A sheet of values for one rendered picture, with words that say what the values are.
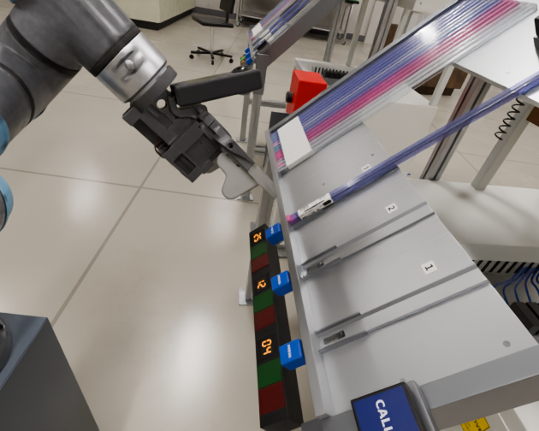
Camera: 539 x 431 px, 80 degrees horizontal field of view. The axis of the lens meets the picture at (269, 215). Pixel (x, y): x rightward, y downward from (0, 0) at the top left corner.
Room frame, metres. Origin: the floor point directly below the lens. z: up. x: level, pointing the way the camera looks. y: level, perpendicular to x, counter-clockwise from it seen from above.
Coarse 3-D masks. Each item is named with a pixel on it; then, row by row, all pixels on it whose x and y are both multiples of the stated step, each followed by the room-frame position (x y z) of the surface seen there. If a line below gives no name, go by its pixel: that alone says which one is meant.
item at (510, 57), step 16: (528, 0) 0.72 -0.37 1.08; (528, 16) 0.66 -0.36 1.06; (512, 32) 0.64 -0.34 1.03; (528, 32) 0.62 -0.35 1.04; (480, 48) 0.65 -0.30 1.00; (496, 48) 0.62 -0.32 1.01; (512, 48) 0.60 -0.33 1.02; (528, 48) 0.58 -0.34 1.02; (464, 64) 0.63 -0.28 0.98; (480, 64) 0.60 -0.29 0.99; (496, 64) 0.58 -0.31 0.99; (512, 64) 0.56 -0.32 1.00; (528, 64) 0.54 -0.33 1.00; (496, 80) 0.54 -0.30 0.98; (512, 80) 0.52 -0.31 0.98; (528, 96) 0.47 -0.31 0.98
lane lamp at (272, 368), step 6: (276, 360) 0.22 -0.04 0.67; (258, 366) 0.22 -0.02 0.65; (264, 366) 0.22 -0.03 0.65; (270, 366) 0.21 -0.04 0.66; (276, 366) 0.21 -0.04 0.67; (258, 372) 0.21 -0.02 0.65; (264, 372) 0.21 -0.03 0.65; (270, 372) 0.21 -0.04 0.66; (276, 372) 0.20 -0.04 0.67; (258, 378) 0.20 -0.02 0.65; (264, 378) 0.20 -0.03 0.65; (270, 378) 0.20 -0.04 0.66; (276, 378) 0.20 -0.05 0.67; (258, 384) 0.19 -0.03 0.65; (264, 384) 0.19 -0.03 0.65; (270, 384) 0.19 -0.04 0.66
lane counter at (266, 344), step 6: (270, 336) 0.25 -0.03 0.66; (258, 342) 0.25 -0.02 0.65; (264, 342) 0.25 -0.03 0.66; (270, 342) 0.24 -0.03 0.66; (276, 342) 0.24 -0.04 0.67; (258, 348) 0.24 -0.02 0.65; (264, 348) 0.24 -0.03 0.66; (270, 348) 0.24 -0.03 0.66; (276, 348) 0.23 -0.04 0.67; (258, 354) 0.23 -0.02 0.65; (264, 354) 0.23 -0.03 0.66; (270, 354) 0.23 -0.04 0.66; (258, 360) 0.23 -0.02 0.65
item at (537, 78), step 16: (528, 80) 0.49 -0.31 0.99; (496, 96) 0.49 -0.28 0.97; (512, 96) 0.48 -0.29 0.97; (480, 112) 0.47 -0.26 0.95; (448, 128) 0.47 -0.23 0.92; (416, 144) 0.47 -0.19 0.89; (432, 144) 0.46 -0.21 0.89; (400, 160) 0.46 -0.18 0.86; (368, 176) 0.45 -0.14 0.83; (336, 192) 0.44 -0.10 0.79
